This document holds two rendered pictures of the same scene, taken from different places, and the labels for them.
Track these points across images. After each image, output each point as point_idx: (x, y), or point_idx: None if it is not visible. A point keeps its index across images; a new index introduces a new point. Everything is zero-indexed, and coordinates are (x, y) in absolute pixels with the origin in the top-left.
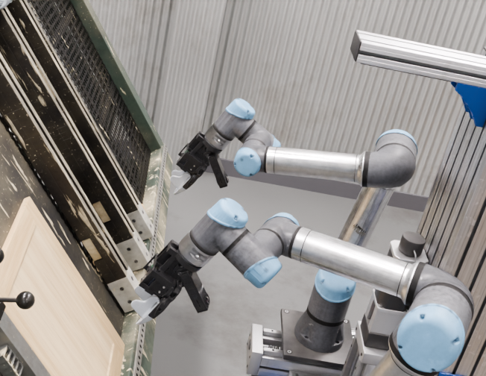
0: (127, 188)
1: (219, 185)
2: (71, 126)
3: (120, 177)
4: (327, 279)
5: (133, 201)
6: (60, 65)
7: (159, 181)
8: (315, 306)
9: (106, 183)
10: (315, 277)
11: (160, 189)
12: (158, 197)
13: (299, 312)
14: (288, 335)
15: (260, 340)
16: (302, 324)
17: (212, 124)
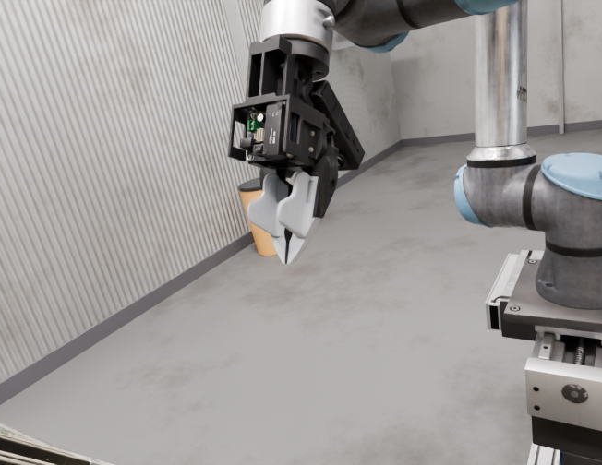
0: (34, 446)
1: (357, 160)
2: None
3: (3, 437)
4: (600, 168)
5: (69, 456)
6: None
7: (5, 425)
8: None
9: (24, 459)
10: (573, 189)
11: (21, 432)
12: (39, 440)
13: (514, 296)
14: (595, 315)
15: (583, 367)
16: (595, 280)
17: (273, 0)
